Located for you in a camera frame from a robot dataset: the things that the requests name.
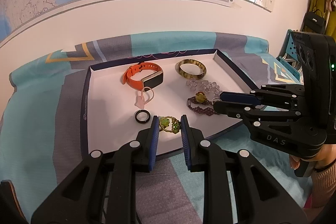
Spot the right hand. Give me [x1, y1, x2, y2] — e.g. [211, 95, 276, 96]
[289, 144, 336, 170]

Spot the tortoiseshell bangle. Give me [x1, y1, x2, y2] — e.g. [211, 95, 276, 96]
[175, 59, 207, 80]

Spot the clear lilac bead bracelet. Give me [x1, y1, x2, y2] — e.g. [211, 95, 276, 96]
[186, 78, 221, 98]

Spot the mustard yellow hanging coat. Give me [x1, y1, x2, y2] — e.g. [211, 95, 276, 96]
[309, 0, 335, 39]

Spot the white shallow tray box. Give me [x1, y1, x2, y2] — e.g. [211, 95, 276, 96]
[80, 49, 257, 156]

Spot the black ring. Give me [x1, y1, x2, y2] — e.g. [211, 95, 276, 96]
[134, 109, 152, 124]

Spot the black hanging handbag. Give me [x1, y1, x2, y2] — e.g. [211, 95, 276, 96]
[303, 9, 326, 34]

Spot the teal grey patterned bedsheet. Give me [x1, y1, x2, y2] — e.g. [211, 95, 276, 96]
[0, 31, 316, 224]

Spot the blue perforated rack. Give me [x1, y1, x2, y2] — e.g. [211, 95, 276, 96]
[276, 29, 303, 84]

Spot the orange strap smartwatch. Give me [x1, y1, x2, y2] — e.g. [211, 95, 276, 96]
[121, 62, 163, 91]

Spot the purple beaded bracelet amber stone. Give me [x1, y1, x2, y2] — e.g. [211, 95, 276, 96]
[187, 92, 218, 116]

